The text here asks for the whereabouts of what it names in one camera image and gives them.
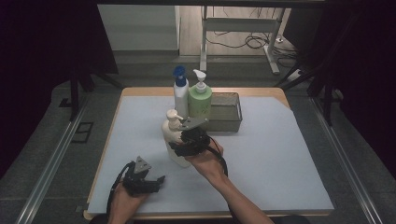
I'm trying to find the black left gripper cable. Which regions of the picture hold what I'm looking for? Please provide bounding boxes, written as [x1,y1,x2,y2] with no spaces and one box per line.
[106,161,136,224]

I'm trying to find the white metal desk frame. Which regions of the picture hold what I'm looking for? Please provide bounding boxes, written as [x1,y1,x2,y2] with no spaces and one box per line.
[199,6,281,77]

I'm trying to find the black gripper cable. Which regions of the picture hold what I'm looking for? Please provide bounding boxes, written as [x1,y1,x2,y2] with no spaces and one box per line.
[106,161,136,224]
[204,134,237,224]

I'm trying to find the aluminium floor rail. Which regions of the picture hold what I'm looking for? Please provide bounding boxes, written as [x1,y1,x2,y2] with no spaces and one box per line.
[15,92,92,224]
[309,96,376,224]

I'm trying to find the black curtain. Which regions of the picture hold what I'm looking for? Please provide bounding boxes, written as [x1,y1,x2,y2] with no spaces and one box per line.
[283,0,396,172]
[0,0,120,180]

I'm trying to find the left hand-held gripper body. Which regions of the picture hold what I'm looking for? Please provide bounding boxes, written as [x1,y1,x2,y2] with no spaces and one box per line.
[121,155,157,198]

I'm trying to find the white cabinet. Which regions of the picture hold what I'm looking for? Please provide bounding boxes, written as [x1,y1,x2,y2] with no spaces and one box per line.
[98,4,181,52]

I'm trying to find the green pump bottle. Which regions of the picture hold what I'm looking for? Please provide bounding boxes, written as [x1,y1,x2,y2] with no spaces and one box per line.
[187,68,213,119]

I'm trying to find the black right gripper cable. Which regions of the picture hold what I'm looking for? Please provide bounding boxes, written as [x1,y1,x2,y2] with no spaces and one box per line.
[204,134,237,224]

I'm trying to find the person's right hand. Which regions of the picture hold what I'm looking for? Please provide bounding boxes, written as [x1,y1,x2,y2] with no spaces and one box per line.
[185,137,226,185]

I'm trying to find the white bottle with blue cap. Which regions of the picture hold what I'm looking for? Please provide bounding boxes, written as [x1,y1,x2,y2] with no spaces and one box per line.
[172,64,190,119]

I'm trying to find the black metal stand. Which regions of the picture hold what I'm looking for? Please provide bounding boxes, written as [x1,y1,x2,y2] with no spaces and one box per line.
[274,12,359,127]
[68,66,125,122]

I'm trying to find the grey mesh basket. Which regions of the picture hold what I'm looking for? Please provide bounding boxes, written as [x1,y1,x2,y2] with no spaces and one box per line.
[204,91,244,133]

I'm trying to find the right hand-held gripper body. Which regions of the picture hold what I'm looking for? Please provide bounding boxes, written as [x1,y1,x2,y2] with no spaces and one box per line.
[174,116,212,157]

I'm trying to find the person's left hand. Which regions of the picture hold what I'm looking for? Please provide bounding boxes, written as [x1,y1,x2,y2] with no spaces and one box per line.
[107,184,148,224]

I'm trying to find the white pump bottle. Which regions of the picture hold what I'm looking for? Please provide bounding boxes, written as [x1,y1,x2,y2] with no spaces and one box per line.
[161,108,192,169]

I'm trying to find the black overhead bar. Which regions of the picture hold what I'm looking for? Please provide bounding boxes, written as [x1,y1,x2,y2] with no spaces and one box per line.
[97,0,326,9]

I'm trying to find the black floor cables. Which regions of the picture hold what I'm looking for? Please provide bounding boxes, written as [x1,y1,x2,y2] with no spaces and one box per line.
[205,7,300,68]

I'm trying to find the pale blue table mat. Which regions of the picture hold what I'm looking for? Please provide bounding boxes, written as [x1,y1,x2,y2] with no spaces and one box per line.
[87,94,335,217]

